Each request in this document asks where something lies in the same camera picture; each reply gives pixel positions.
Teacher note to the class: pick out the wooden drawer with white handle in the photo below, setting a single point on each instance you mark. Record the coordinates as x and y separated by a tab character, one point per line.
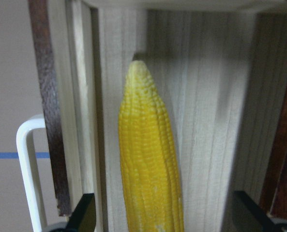
220	67

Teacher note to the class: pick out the yellow corn cob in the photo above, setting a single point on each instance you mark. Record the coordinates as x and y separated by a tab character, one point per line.
148	160

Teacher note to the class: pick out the dark wooden drawer cabinet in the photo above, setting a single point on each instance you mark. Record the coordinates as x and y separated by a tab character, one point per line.
273	199

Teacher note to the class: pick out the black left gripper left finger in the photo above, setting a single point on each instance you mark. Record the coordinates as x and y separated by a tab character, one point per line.
83	218

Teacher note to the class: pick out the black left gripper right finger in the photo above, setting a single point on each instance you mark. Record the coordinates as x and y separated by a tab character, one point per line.
247	216

